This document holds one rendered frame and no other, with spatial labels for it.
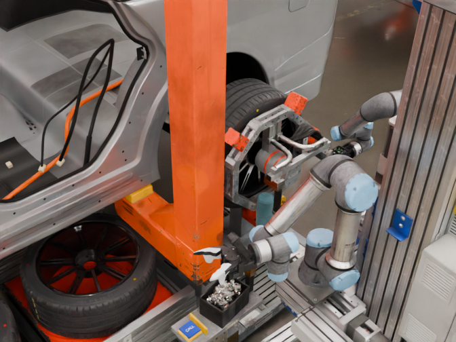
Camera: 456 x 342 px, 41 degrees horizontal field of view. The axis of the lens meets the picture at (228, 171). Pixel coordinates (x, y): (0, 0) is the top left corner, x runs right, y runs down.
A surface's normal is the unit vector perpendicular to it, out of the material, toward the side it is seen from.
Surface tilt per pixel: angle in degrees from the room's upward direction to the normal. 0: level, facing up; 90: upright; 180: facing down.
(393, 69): 0
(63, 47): 6
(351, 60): 0
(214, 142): 90
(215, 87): 90
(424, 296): 90
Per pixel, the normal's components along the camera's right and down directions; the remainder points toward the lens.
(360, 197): 0.40, 0.47
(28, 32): -0.06, -0.73
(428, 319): -0.79, 0.37
